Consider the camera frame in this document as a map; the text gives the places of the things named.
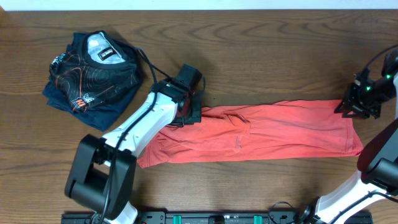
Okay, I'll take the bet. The red printed t-shirt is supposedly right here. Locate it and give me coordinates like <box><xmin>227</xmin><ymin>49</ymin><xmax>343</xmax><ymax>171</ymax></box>
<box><xmin>137</xmin><ymin>100</ymin><xmax>363</xmax><ymax>168</ymax></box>

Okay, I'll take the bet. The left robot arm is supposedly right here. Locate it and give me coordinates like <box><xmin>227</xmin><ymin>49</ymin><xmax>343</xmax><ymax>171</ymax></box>
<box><xmin>62</xmin><ymin>64</ymin><xmax>205</xmax><ymax>223</ymax></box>

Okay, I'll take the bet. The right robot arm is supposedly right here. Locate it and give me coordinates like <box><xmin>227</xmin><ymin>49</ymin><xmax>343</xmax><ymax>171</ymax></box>
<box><xmin>295</xmin><ymin>45</ymin><xmax>397</xmax><ymax>223</ymax></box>

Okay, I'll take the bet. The folded navy blue garment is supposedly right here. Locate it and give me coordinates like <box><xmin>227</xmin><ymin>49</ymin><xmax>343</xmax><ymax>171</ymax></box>
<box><xmin>42</xmin><ymin>32</ymin><xmax>142</xmax><ymax>132</ymax></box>

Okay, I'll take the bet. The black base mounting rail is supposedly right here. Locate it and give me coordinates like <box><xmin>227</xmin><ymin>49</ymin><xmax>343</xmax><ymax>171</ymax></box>
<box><xmin>61</xmin><ymin>212</ymin><xmax>373</xmax><ymax>224</ymax></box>

